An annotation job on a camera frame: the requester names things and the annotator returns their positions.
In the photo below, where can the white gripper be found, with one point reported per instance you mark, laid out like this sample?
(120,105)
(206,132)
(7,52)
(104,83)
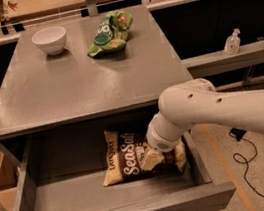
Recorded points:
(159,142)

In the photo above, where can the brown sea salt chip bag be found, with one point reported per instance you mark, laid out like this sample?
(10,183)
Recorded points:
(125,152)

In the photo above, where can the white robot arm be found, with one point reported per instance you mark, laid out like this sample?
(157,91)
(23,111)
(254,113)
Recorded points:
(196,102)

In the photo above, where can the open grey top drawer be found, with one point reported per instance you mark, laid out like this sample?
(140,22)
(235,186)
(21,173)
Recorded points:
(66,173)

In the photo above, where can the green chip bag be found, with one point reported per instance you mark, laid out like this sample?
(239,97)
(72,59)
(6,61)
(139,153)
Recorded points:
(112,33)

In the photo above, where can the grey cabinet counter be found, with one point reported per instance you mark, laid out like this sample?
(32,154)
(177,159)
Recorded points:
(39,91)

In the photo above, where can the black power adapter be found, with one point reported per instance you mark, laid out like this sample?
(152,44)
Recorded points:
(237,134)

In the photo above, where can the clear hand sanitizer bottle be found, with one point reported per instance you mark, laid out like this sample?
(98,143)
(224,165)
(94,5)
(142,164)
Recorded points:
(232,43)

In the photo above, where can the cardboard box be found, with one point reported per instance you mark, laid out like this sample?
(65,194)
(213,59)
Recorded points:
(8,182)

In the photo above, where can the white ceramic bowl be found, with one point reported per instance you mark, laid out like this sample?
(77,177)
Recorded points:
(50,40)

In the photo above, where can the grey side shelf rail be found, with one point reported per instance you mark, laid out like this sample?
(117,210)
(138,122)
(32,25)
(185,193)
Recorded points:
(220,62)

